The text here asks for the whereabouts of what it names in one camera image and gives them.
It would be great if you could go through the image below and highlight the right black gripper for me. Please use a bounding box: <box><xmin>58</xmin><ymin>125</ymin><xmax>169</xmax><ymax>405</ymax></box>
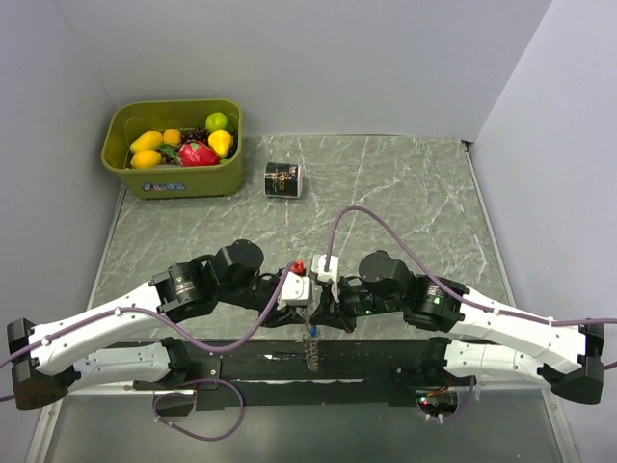
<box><xmin>309</xmin><ymin>271</ymin><xmax>404</xmax><ymax>332</ymax></box>

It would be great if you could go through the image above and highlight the large silver keyring with rings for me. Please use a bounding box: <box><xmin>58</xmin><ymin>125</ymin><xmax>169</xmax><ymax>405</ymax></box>
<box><xmin>300</xmin><ymin>308</ymin><xmax>319</xmax><ymax>372</ymax></box>

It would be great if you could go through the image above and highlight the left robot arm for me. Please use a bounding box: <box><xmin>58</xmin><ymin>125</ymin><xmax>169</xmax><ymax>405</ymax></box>
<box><xmin>6</xmin><ymin>239</ymin><xmax>312</xmax><ymax>410</ymax></box>

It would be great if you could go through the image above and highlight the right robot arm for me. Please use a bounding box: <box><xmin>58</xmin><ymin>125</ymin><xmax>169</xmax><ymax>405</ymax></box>
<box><xmin>310</xmin><ymin>251</ymin><xmax>604</xmax><ymax>405</ymax></box>

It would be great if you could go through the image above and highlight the black paper cup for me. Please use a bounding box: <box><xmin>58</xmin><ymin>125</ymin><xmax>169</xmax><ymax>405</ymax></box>
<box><xmin>263</xmin><ymin>162</ymin><xmax>303</xmax><ymax>199</ymax></box>

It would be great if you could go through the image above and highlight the red dragon fruit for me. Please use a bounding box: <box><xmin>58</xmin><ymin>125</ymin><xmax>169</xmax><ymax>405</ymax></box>
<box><xmin>178</xmin><ymin>141</ymin><xmax>220</xmax><ymax>167</ymax></box>

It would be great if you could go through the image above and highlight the yellow pear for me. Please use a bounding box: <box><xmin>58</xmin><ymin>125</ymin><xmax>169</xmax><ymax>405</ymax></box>
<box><xmin>208</xmin><ymin>129</ymin><xmax>234</xmax><ymax>159</ymax></box>

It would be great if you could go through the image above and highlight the dark cherries bunch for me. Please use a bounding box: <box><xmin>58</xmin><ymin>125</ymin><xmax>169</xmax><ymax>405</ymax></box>
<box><xmin>157</xmin><ymin>128</ymin><xmax>239</xmax><ymax>167</ymax></box>

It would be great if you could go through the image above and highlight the green lime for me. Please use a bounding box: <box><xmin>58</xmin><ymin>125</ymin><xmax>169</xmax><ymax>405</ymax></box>
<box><xmin>205</xmin><ymin>112</ymin><xmax>229</xmax><ymax>133</ymax></box>

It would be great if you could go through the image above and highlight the yellow mango lower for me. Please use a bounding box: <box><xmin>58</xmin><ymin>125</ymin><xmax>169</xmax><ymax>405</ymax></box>
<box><xmin>130</xmin><ymin>150</ymin><xmax>163</xmax><ymax>170</ymax></box>

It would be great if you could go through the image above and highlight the yellow mango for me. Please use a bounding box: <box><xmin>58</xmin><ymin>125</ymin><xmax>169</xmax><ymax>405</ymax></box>
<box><xmin>130</xmin><ymin>150</ymin><xmax>163</xmax><ymax>170</ymax></box>
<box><xmin>129</xmin><ymin>130</ymin><xmax>163</xmax><ymax>154</ymax></box>

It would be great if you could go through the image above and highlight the small orange fruit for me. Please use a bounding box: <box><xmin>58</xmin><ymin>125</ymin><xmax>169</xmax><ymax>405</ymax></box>
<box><xmin>162</xmin><ymin>129</ymin><xmax>182</xmax><ymax>146</ymax></box>

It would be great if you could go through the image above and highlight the yellow mango upper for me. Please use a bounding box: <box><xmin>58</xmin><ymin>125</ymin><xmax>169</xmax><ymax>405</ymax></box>
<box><xmin>129</xmin><ymin>130</ymin><xmax>163</xmax><ymax>154</ymax></box>

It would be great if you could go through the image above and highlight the olive green plastic bin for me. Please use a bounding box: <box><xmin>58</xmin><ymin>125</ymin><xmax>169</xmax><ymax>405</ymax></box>
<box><xmin>101</xmin><ymin>99</ymin><xmax>243</xmax><ymax>200</ymax></box>

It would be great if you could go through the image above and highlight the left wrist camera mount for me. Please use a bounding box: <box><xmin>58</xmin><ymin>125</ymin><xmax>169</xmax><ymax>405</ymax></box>
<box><xmin>277</xmin><ymin>259</ymin><xmax>312</xmax><ymax>312</ymax></box>

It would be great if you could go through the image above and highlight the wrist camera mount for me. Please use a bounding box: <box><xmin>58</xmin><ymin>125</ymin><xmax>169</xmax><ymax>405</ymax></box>
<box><xmin>310</xmin><ymin>255</ymin><xmax>339</xmax><ymax>303</ymax></box>
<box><xmin>277</xmin><ymin>259</ymin><xmax>312</xmax><ymax>312</ymax></box>

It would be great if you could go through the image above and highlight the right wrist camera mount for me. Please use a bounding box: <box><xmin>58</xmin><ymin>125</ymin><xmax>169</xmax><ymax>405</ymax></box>
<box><xmin>310</xmin><ymin>255</ymin><xmax>339</xmax><ymax>303</ymax></box>

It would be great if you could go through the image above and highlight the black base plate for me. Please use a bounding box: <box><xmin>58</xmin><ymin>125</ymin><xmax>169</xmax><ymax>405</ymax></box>
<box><xmin>132</xmin><ymin>340</ymin><xmax>476</xmax><ymax>412</ymax></box>

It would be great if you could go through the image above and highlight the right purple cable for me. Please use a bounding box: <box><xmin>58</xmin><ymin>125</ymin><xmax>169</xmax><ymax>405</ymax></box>
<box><xmin>325</xmin><ymin>205</ymin><xmax>617</xmax><ymax>421</ymax></box>

